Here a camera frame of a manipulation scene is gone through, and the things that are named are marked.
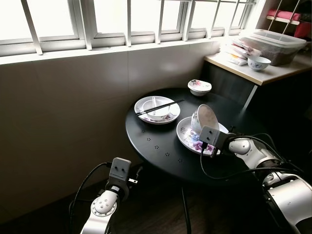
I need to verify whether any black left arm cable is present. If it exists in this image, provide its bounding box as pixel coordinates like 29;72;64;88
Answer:
68;162;112;234

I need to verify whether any white barred window frame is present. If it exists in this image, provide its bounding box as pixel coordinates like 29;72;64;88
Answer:
0;0;259;58

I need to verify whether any light wooden rack shelf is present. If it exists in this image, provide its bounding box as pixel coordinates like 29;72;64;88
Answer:
266;15;301;26

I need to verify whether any small white bowl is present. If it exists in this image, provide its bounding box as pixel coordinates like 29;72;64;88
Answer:
145;100;172;121

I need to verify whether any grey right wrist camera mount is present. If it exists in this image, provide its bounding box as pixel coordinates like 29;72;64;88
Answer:
199;126;223;148

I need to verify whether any black chopstick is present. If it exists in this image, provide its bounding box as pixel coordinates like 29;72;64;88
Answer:
138;101;186;117
137;99;185;115

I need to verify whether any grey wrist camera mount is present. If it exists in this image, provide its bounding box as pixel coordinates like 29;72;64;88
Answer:
199;126;223;148
108;157;132;188

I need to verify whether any red folded cloth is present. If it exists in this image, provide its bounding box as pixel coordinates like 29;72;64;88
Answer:
294;22;312;39
275;9;302;21

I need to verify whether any blue patterned white bowl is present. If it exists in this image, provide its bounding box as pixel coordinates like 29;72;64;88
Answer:
247;56;272;72

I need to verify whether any white paper packet stack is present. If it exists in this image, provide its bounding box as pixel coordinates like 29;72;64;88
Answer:
219;41;254;66

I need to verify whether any round black table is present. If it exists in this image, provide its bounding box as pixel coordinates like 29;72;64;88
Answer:
125;88;273;234

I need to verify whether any large blue floral plate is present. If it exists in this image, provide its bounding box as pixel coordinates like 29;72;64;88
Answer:
176;117;229;156

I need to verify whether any clear lidded plastic container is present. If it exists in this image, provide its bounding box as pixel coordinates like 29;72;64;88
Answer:
239;29;308;67

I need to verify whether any white deep bowl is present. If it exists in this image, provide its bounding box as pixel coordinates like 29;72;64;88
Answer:
191;104;220;137

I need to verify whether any small pink floral bowl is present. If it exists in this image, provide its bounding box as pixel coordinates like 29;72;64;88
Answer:
188;79;213;97

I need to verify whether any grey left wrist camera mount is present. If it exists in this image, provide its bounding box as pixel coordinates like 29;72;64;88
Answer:
108;157;132;188

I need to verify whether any pink floral rimmed plate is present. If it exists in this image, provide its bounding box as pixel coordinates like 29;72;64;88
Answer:
134;96;181;125

